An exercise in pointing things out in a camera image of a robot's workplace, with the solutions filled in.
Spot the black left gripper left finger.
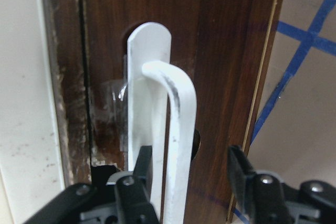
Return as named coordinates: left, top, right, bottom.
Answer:
left=106, top=145, right=159, bottom=223

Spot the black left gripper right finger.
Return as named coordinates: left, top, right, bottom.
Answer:
left=227, top=145, right=292, bottom=223

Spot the white drawer handle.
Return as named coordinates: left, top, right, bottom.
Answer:
left=127, top=22, right=197, bottom=223

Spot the wooden drawer cabinet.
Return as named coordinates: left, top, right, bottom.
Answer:
left=39, top=0, right=289, bottom=224

